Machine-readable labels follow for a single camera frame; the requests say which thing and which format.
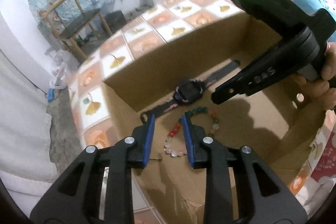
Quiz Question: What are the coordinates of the multicolour bead bracelet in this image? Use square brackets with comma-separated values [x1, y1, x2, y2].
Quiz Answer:
[163, 106, 221, 158]

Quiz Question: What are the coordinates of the person's right hand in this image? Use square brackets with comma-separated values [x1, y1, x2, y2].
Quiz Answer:
[291, 42, 336, 110]

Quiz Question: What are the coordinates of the brown cardboard box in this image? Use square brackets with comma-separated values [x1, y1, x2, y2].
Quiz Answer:
[102, 13, 334, 223]

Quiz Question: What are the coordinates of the patterned ginkgo table cloth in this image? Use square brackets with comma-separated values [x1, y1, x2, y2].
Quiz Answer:
[69, 0, 335, 223]

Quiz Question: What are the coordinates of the black smart watch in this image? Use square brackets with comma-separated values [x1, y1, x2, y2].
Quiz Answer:
[140, 60, 240, 123]

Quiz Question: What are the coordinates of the white plastic bag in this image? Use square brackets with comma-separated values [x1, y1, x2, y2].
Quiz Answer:
[50, 49, 79, 90]

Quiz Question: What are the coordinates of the black waste bin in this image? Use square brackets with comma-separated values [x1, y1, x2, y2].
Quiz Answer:
[104, 10, 127, 34]

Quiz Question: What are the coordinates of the wooden chair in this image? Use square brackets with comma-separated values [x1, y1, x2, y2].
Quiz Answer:
[39, 0, 112, 61]

